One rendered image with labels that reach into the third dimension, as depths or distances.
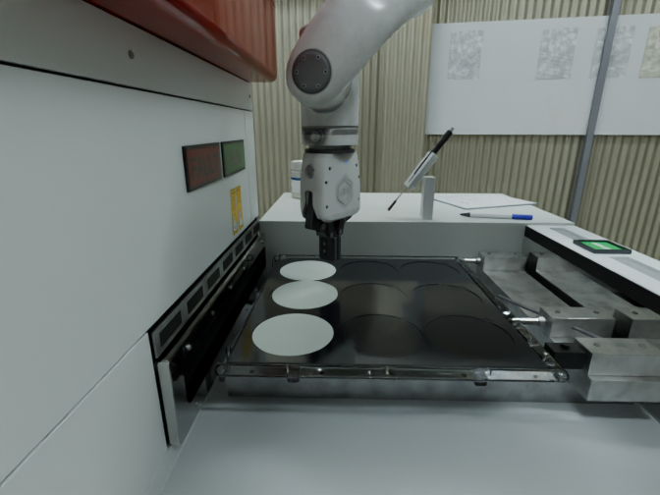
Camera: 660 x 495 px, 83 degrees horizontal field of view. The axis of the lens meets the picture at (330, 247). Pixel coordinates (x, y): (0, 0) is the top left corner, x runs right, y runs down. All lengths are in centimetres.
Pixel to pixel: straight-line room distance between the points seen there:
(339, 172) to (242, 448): 37
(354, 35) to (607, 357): 45
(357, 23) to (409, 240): 44
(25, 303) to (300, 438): 30
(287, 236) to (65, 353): 55
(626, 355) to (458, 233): 38
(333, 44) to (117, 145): 26
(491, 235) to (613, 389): 38
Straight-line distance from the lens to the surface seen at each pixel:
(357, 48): 47
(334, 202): 55
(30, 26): 28
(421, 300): 58
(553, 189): 319
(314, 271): 67
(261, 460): 44
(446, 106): 296
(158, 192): 38
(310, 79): 47
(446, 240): 79
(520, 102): 305
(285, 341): 46
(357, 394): 50
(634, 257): 71
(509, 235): 83
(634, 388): 55
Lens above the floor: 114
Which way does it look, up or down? 18 degrees down
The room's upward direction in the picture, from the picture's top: straight up
